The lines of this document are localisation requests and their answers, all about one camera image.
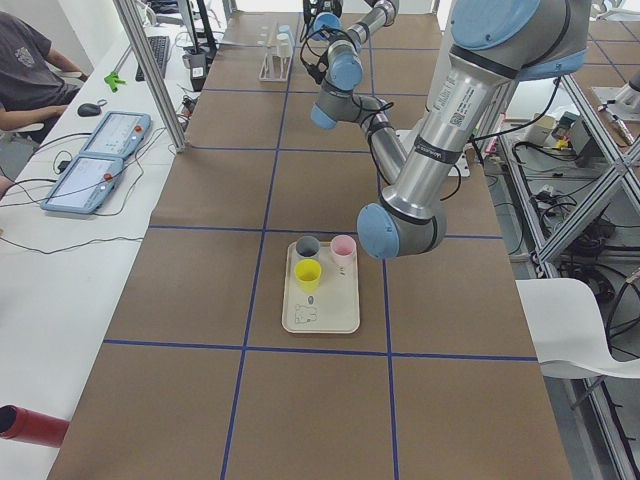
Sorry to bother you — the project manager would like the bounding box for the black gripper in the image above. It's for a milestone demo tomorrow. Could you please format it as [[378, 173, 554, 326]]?
[[303, 0, 343, 18]]

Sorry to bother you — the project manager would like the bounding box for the light blue plastic cup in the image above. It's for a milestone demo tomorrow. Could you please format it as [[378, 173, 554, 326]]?
[[278, 24, 292, 36]]

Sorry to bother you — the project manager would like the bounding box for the pale cream plastic cup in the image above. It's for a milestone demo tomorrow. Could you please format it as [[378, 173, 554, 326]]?
[[276, 33, 293, 61]]

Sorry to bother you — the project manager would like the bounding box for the pink plastic cup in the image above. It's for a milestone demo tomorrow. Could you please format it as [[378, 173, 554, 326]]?
[[330, 235, 357, 267]]

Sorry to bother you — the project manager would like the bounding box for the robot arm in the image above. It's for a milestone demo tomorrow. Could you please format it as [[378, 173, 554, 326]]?
[[357, 1, 591, 259], [301, 1, 407, 185]]

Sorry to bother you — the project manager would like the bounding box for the wooden rack dowel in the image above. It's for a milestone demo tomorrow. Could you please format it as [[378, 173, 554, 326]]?
[[267, 21, 278, 48]]

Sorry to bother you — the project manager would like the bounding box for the grey plastic cup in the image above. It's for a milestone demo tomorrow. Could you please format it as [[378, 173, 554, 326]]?
[[295, 235, 321, 261]]

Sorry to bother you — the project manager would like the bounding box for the yellow plastic cup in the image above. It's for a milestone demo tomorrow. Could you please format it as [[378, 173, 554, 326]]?
[[294, 259, 322, 293]]

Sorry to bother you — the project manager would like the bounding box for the black box with label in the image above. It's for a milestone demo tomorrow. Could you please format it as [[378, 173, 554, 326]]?
[[182, 51, 208, 92]]

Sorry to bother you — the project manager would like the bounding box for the black keyboard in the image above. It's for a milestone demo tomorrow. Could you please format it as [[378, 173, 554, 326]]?
[[147, 35, 170, 79]]

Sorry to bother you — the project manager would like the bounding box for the green plastic clamp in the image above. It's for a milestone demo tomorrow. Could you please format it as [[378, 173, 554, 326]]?
[[104, 71, 126, 93]]

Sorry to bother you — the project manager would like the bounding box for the upper blue teach pendant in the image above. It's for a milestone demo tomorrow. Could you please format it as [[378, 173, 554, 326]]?
[[80, 111, 152, 159]]

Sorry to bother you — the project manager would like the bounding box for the blue teach pendant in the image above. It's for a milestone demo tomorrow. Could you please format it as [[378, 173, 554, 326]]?
[[80, 111, 152, 159], [40, 155, 124, 215]]

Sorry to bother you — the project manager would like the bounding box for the black computer mouse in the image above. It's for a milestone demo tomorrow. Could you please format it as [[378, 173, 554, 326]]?
[[77, 103, 102, 117]]

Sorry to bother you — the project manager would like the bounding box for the seated person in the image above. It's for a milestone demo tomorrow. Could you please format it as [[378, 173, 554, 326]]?
[[0, 12, 90, 199]]

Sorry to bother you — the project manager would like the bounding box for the lower blue teach pendant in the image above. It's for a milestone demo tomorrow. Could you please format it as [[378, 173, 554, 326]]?
[[40, 155, 124, 215]]

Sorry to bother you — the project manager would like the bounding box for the cream plastic tray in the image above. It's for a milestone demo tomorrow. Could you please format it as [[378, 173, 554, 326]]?
[[282, 242, 360, 334]]

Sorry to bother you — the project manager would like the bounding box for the red cylinder tube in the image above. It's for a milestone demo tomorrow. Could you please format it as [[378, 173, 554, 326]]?
[[1, 405, 69, 448]]

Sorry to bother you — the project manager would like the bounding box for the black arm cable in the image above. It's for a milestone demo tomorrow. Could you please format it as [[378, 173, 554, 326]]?
[[298, 12, 334, 86]]

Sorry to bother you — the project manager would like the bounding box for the white wire cup rack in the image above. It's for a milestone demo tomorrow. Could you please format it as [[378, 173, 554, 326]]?
[[258, 27, 295, 82]]

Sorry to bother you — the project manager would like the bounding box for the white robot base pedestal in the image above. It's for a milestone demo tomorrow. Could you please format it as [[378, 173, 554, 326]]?
[[396, 129, 471, 178]]

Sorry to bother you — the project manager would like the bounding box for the aluminium frame post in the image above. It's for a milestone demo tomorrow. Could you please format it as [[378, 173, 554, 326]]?
[[113, 0, 186, 153]]

